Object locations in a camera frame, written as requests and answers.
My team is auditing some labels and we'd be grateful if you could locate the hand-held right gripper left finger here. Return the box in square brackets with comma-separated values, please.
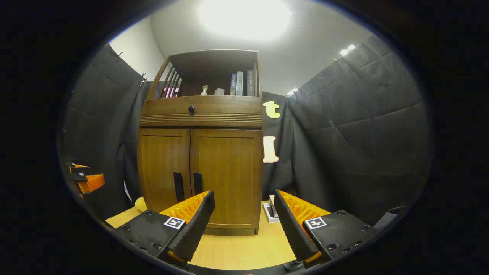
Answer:
[113, 190, 215, 267]

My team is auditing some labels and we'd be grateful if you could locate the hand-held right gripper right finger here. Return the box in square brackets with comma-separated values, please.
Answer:
[274, 189, 379, 268]

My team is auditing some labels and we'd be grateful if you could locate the wooden cabinet door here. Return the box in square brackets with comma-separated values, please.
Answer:
[138, 128, 191, 213]
[190, 129, 263, 230]

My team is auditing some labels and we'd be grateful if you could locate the wooden double-door shoe cabinet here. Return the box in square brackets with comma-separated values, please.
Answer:
[137, 49, 264, 236]

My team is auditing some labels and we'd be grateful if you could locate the black backdrop cloth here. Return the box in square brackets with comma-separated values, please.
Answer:
[61, 34, 434, 230]

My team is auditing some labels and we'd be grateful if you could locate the wooden drawer with black knob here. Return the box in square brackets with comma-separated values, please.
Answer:
[142, 95, 263, 115]

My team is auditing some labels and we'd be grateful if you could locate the large ceiling light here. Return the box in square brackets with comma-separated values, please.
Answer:
[199, 0, 293, 40]

